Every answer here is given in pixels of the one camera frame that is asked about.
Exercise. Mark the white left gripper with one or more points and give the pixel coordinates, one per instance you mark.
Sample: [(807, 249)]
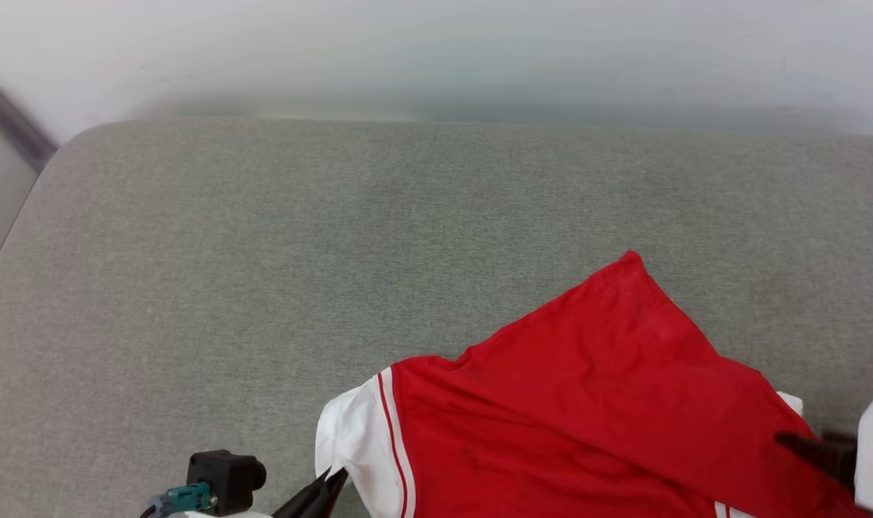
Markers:
[(220, 515)]

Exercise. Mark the red garment with white stripes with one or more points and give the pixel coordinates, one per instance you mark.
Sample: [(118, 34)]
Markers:
[(587, 403)]

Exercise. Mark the grey fabric sofa cushion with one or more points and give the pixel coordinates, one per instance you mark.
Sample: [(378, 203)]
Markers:
[(335, 252)]

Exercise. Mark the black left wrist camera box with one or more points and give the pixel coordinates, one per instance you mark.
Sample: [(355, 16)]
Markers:
[(224, 478)]

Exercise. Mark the grey metal rail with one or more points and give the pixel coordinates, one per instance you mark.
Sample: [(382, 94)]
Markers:
[(15, 126)]

